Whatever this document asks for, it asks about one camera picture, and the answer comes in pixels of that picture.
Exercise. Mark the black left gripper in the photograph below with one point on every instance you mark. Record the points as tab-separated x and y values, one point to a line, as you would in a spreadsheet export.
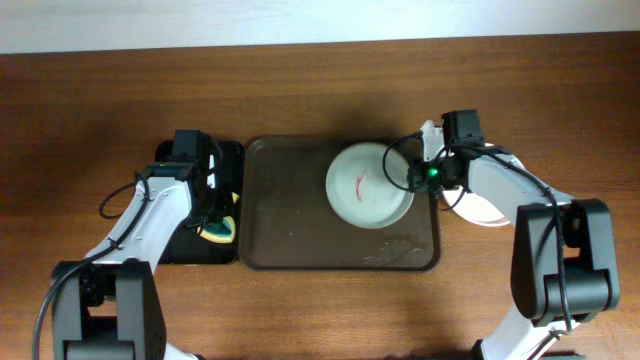
215	209

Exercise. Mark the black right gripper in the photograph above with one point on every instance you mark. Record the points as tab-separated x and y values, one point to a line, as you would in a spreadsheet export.
417	178

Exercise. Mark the white plate with pinkish tint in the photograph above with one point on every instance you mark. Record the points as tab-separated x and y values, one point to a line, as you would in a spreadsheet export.
475	210

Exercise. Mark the green and yellow sponge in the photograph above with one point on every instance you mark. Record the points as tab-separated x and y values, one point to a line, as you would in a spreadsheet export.
218	224

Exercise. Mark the pale green plate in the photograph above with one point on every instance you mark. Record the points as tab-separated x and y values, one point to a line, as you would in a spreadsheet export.
366	185

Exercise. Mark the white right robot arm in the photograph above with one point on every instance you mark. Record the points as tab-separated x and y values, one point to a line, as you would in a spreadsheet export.
564	270

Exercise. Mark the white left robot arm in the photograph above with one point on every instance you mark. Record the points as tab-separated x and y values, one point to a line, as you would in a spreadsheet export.
106	305

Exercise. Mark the brown serving tray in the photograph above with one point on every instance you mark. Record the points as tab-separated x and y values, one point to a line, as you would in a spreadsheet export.
287	222

